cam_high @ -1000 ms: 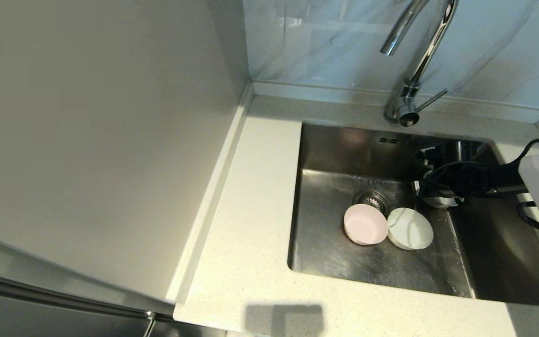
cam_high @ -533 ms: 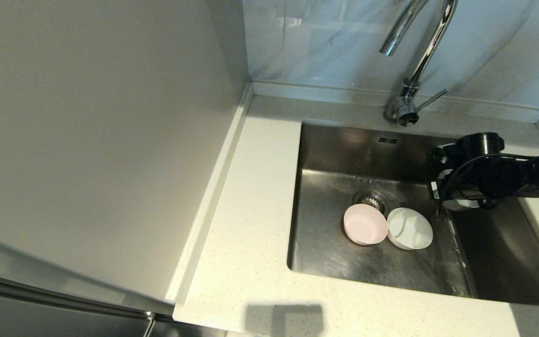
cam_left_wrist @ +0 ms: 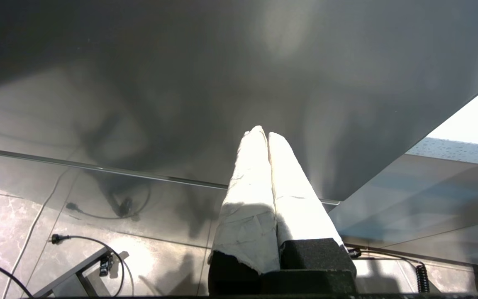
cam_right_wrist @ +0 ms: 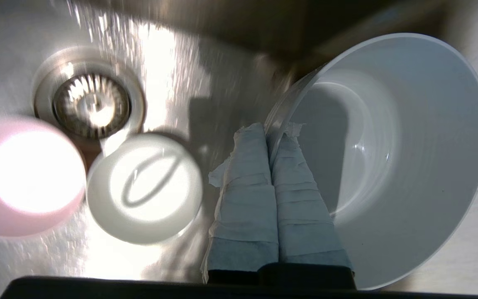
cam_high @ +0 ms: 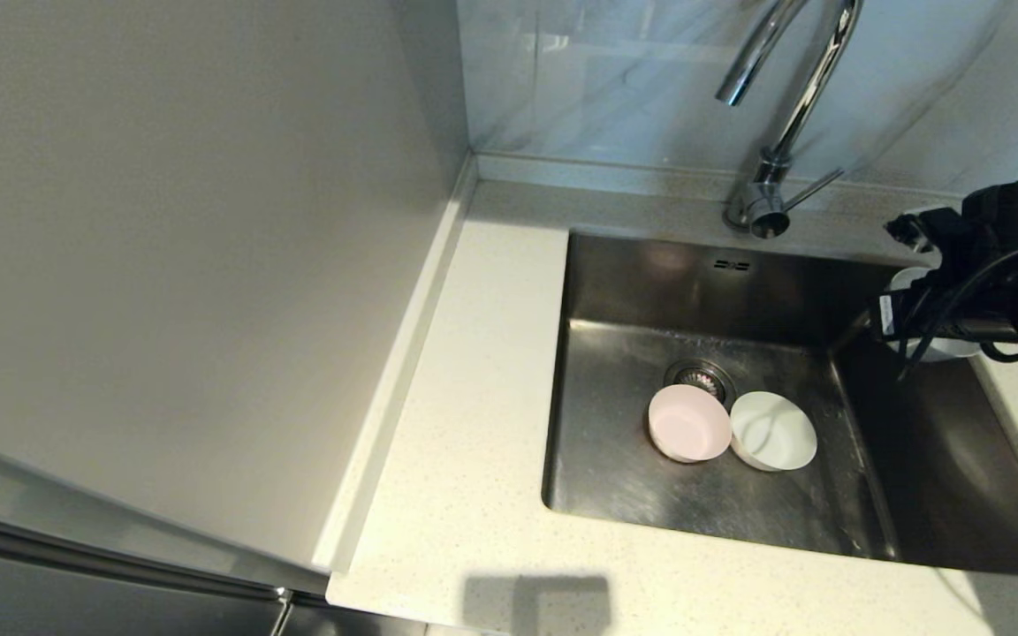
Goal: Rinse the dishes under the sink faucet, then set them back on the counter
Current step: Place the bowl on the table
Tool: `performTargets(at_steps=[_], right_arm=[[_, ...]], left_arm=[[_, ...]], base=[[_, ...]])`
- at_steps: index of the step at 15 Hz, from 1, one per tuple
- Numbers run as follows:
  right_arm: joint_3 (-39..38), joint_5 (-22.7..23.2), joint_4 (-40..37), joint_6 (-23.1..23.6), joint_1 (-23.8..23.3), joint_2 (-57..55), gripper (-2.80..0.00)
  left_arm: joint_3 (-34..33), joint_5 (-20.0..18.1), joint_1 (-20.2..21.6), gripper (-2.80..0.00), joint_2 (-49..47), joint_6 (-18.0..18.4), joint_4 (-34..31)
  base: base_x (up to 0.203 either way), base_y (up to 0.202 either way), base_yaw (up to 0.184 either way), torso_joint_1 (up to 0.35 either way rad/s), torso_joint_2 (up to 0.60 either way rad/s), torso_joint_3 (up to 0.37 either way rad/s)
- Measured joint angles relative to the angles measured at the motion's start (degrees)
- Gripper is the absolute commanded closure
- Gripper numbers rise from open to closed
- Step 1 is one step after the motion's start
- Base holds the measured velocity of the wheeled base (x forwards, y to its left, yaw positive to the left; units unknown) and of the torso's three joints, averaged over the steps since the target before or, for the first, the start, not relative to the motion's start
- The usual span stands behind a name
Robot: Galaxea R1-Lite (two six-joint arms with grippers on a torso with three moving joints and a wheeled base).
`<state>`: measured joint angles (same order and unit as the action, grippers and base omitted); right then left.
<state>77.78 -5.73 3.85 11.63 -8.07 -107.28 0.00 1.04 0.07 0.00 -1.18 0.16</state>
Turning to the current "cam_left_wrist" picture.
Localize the left gripper tissue-wrapped left finger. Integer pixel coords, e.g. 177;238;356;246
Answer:
207;125;281;296

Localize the left gripper tissue-wrapped right finger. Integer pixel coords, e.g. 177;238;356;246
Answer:
268;132;358;284

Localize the grey under-counter cabinet front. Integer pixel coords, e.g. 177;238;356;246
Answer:
328;153;478;267

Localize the black coiled cable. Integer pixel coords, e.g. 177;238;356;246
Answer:
347;248;431;294

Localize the black floor cable with plug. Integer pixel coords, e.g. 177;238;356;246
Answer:
51;234;135;297

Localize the grey metal floor frame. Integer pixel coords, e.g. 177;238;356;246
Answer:
34;247;117;298

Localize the thin white floor cable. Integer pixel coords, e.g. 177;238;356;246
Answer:
2;166;70;299

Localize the plain black floor cable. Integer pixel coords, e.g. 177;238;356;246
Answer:
0;255;34;298

